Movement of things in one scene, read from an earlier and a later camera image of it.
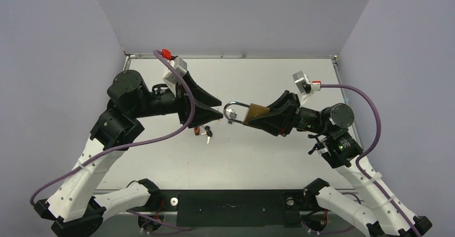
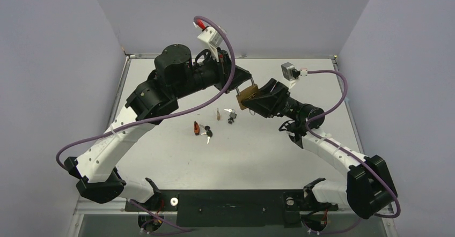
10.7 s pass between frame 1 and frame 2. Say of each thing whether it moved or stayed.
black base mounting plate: stayed
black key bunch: stayed
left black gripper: moved
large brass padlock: moved
